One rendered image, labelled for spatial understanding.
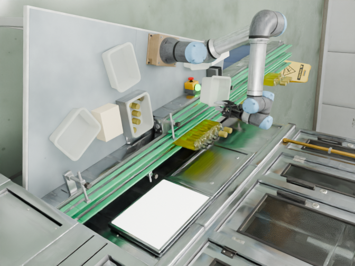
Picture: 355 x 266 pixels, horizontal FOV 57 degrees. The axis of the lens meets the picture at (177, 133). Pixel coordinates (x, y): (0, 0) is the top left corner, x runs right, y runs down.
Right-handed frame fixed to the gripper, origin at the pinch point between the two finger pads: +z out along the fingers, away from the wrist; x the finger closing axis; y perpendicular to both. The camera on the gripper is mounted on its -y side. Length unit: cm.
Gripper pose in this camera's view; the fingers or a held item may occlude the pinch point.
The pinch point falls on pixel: (216, 104)
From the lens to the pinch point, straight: 194.7
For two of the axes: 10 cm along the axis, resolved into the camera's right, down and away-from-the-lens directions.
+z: -7.6, -3.4, 5.5
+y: -6.2, 1.4, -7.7
